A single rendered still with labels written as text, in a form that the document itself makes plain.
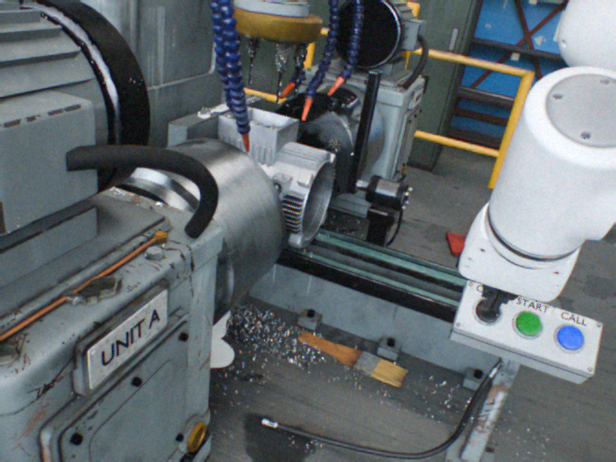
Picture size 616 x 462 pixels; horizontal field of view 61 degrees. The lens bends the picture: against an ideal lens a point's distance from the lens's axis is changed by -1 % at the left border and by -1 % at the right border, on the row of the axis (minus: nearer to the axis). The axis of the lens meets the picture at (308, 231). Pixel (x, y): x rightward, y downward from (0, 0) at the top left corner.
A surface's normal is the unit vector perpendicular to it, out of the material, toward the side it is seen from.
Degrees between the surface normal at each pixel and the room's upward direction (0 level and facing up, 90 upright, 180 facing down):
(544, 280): 127
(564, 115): 41
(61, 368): 90
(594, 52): 117
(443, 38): 90
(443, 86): 90
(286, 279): 90
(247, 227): 62
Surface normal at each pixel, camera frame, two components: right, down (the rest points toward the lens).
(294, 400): 0.15, -0.88
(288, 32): 0.41, 0.47
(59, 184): 0.91, 0.29
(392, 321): -0.38, 0.38
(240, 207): 0.80, -0.33
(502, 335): -0.11, -0.47
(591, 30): -0.72, 0.36
